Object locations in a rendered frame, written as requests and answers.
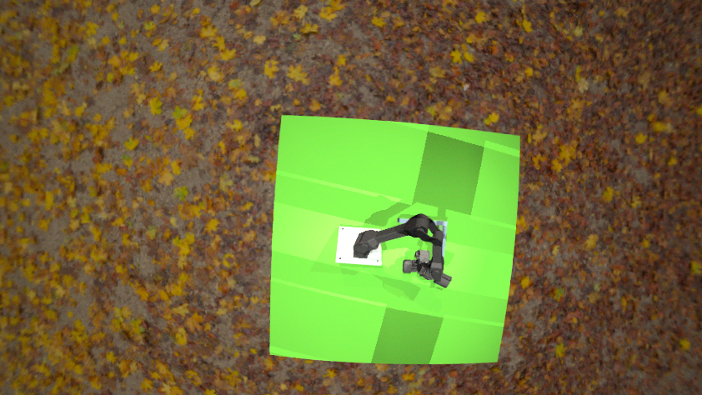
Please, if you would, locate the light blue wall top trim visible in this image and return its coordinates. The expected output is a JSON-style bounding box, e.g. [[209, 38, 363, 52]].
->
[[398, 218, 447, 256]]

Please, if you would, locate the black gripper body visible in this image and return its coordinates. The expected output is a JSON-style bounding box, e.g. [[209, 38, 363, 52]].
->
[[402, 259, 431, 277]]

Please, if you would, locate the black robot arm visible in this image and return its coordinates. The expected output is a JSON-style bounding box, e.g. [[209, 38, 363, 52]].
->
[[353, 213, 452, 288]]

